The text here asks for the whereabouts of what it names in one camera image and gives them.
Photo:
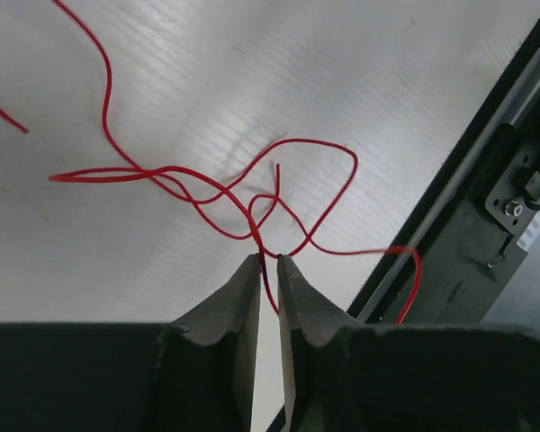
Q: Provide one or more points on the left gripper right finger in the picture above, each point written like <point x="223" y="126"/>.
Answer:
<point x="342" y="375"/>

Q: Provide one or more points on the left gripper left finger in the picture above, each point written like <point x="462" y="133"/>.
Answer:
<point x="195" y="373"/>

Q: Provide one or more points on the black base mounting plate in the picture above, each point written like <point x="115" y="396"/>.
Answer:
<point x="469" y="224"/>

